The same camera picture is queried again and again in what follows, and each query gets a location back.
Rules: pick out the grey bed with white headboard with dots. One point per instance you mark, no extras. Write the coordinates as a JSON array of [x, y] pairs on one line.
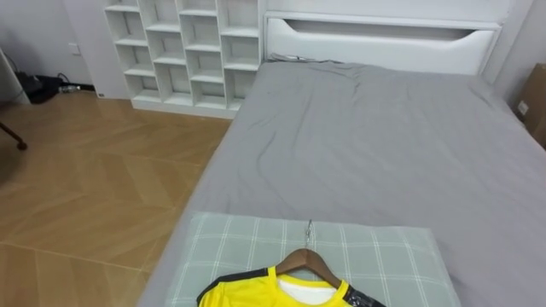
[[362, 140]]

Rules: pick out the wooden clothes hanger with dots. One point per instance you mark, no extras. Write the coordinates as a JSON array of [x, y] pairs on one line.
[[308, 258]]

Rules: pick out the white cubby shelf unit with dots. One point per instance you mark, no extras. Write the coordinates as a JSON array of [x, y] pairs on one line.
[[187, 55]]

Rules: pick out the yellow and black shirt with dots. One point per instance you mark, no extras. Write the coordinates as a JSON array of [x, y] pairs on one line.
[[251, 292]]

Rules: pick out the dark furniture leg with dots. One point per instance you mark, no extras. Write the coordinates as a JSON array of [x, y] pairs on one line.
[[15, 137]]

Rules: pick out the brown cardboard box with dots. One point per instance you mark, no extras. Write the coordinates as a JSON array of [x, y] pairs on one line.
[[536, 102]]

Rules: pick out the white wall socket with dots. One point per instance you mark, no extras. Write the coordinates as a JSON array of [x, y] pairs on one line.
[[74, 49]]

